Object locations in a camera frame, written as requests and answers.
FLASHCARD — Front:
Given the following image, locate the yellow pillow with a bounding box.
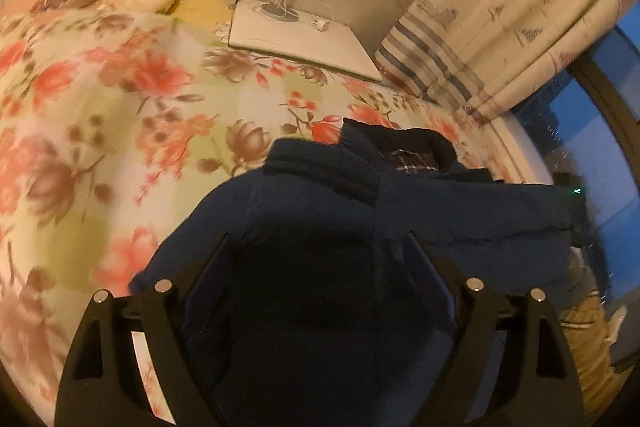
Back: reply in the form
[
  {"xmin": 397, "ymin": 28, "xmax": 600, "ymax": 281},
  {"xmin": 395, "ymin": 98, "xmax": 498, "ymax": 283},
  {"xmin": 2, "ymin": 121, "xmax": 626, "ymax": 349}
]
[{"xmin": 167, "ymin": 0, "xmax": 234, "ymax": 28}]

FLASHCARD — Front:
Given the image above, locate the navy quilted jacket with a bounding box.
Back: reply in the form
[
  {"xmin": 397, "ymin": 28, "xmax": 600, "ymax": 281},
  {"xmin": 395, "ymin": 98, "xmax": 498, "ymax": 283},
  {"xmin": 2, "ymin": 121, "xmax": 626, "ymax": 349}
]
[{"xmin": 129, "ymin": 118, "xmax": 581, "ymax": 427}]

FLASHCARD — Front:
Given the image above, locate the dark framed window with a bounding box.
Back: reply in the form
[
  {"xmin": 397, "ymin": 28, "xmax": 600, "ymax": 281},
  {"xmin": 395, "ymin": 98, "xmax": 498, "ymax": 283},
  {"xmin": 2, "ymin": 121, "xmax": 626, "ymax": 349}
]
[{"xmin": 510, "ymin": 22, "xmax": 640, "ymax": 358}]

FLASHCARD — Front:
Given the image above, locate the white window platform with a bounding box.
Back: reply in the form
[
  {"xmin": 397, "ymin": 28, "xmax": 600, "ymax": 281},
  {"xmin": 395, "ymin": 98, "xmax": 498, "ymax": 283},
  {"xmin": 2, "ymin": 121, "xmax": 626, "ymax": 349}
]
[{"xmin": 492, "ymin": 112, "xmax": 559, "ymax": 185}]

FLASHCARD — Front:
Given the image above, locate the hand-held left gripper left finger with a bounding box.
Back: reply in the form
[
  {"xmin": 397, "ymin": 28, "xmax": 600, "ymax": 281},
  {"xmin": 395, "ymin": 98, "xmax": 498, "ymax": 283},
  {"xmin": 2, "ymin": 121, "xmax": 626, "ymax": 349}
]
[{"xmin": 54, "ymin": 233, "xmax": 236, "ymax": 427}]

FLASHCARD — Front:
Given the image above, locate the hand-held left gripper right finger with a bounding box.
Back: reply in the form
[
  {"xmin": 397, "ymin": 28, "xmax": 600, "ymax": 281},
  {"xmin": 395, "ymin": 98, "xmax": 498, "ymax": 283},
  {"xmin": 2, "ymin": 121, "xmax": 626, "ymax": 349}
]
[{"xmin": 406, "ymin": 233, "xmax": 586, "ymax": 427}]

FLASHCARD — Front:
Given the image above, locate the floral bedsheet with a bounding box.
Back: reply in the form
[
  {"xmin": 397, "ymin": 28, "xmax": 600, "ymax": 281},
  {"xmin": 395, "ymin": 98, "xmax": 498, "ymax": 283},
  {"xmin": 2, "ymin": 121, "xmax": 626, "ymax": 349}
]
[{"xmin": 0, "ymin": 0, "xmax": 556, "ymax": 408}]

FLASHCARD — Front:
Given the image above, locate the striped cream curtain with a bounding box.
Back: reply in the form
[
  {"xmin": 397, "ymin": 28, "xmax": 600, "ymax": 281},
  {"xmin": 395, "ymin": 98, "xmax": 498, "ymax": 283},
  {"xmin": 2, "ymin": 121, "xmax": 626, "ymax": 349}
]
[{"xmin": 375, "ymin": 0, "xmax": 640, "ymax": 126}]

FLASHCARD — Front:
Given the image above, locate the white nightstand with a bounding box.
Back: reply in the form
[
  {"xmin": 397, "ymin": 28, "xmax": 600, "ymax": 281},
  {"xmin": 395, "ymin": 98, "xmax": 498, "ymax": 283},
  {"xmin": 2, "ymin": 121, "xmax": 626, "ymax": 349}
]
[{"xmin": 228, "ymin": 0, "xmax": 384, "ymax": 82}]

